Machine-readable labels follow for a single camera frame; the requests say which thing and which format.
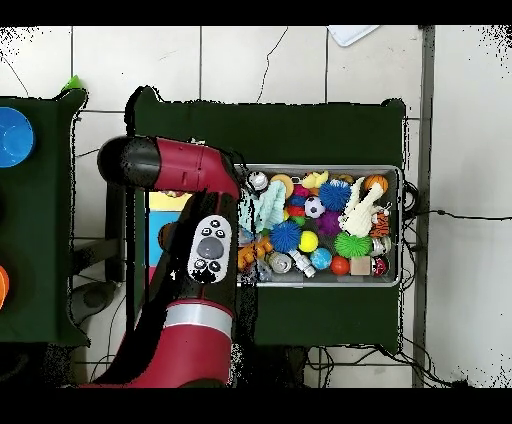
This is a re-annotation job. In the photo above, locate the wooden box with three holes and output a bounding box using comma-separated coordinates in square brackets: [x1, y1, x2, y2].
[143, 190, 194, 321]

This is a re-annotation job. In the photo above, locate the silver mesh bin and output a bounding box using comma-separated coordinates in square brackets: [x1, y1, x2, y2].
[234, 163, 403, 288]

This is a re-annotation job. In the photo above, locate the mint green cloth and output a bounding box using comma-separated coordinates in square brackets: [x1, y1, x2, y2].
[238, 179, 287, 235]

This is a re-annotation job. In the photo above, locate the silver drink can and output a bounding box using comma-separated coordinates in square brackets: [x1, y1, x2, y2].
[247, 170, 270, 192]

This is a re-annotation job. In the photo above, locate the small soccer ball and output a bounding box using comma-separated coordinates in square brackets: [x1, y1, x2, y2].
[304, 195, 326, 219]

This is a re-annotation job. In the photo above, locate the yellow tennis ball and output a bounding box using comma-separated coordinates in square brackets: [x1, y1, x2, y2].
[297, 230, 320, 254]

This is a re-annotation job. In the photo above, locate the silver toy robot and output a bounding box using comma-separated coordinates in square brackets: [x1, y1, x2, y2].
[287, 249, 316, 278]

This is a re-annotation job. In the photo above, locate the blue globe ball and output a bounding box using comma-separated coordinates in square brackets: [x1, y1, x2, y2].
[309, 247, 333, 271]

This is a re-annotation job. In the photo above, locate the blue spiky ball with eyes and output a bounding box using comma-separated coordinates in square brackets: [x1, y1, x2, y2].
[318, 178, 352, 212]

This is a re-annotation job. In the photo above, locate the orange rubber ball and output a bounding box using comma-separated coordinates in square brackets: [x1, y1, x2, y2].
[330, 255, 351, 276]

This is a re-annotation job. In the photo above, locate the green spiky ball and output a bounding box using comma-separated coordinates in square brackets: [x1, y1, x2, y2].
[333, 231, 373, 259]

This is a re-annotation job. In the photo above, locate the dark green table cloth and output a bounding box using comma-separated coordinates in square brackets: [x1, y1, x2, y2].
[0, 89, 90, 347]
[125, 85, 407, 355]

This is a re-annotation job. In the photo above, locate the cream knitted cloth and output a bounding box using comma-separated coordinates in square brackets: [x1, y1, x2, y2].
[337, 176, 387, 239]

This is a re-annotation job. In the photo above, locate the white board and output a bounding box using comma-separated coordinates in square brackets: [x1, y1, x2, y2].
[327, 25, 381, 48]

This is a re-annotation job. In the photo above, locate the blue plastic bowl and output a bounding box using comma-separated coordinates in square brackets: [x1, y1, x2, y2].
[0, 106, 36, 168]

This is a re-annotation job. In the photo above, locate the orange plastic bowl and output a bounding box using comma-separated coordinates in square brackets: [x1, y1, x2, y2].
[0, 263, 10, 311]

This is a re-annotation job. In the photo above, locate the black cable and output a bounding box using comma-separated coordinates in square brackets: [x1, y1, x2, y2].
[403, 208, 512, 222]

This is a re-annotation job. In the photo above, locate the grey metal post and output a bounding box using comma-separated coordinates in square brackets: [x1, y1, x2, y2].
[411, 25, 436, 388]

